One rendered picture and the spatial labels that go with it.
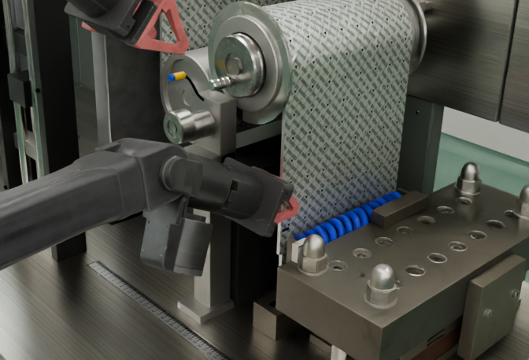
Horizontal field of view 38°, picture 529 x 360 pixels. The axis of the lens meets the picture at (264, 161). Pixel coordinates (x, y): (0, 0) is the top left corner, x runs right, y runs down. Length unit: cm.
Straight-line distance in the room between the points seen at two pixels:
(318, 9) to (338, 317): 37
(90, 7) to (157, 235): 24
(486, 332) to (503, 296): 5
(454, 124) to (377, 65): 306
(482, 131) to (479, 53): 288
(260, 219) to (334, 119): 18
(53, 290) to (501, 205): 64
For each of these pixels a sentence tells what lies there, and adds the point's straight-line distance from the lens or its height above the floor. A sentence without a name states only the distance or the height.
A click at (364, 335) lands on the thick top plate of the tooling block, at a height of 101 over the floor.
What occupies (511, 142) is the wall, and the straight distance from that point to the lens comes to 390.
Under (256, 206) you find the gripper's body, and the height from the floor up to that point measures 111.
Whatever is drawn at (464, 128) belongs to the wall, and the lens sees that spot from 403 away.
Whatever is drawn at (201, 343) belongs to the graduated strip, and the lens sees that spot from 101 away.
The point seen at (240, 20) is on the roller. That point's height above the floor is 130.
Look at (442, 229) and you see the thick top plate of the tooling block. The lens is 104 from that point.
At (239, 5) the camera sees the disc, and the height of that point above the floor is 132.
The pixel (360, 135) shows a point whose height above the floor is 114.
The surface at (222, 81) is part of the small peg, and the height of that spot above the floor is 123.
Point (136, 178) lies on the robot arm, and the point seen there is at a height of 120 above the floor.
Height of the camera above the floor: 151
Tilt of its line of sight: 24 degrees down
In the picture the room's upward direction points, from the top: 2 degrees clockwise
